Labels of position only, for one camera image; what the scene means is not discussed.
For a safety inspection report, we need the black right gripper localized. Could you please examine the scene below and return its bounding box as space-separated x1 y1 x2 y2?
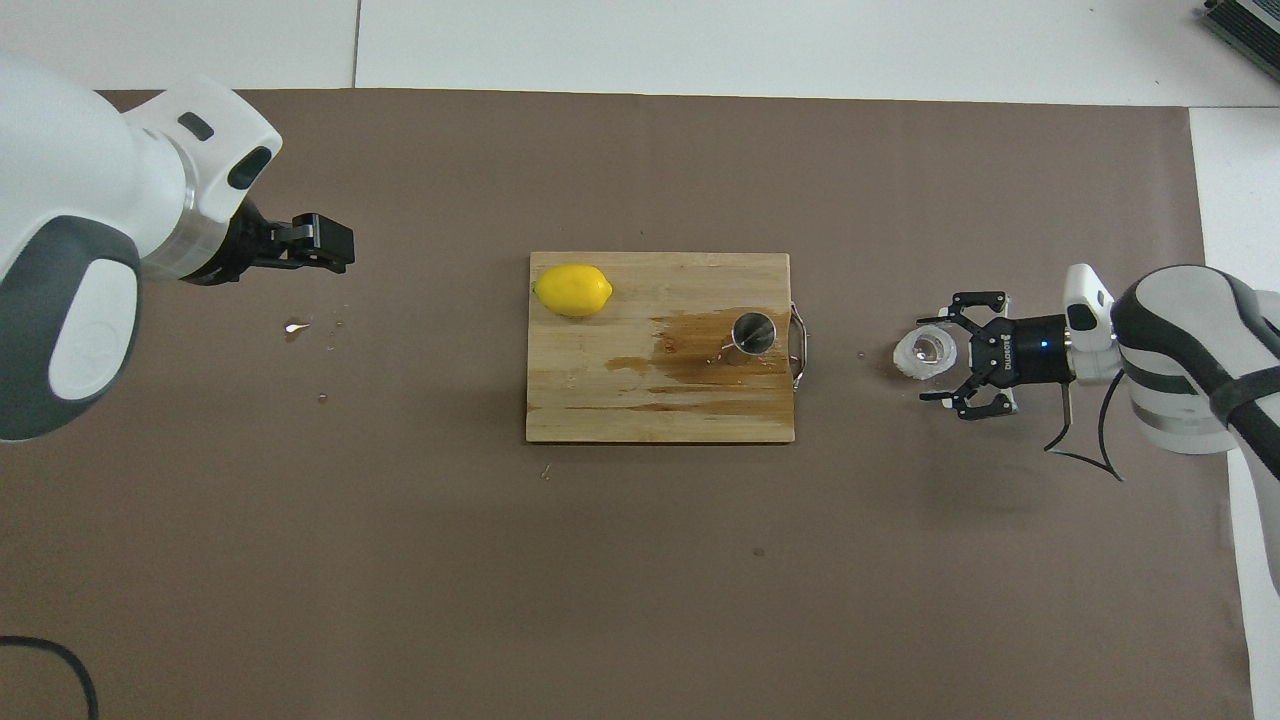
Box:
917 290 1077 421

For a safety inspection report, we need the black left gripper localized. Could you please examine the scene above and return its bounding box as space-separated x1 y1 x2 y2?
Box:
195 205 356 288

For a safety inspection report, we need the small clear textured glass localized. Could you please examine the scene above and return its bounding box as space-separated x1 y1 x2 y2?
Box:
892 325 958 381

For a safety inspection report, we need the steel jigger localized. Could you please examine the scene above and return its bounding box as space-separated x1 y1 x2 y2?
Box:
725 310 779 359

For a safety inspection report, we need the yellow lemon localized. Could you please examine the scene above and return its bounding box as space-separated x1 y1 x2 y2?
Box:
533 263 614 319

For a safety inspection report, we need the wooden cutting board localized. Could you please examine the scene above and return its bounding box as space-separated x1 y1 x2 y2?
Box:
526 251 809 445

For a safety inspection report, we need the brown paper table mat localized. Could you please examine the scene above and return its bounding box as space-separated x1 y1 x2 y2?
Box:
0 88 1256 720

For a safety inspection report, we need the black ribbed device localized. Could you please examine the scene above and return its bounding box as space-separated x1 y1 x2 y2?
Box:
1203 0 1280 83

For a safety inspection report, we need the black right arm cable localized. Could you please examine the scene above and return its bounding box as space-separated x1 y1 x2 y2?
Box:
1043 380 1126 483

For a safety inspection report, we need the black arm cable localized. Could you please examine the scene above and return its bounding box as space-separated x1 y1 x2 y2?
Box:
0 636 99 720
1043 380 1126 483

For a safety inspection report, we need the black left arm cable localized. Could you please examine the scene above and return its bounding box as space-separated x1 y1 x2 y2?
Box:
0 636 99 720

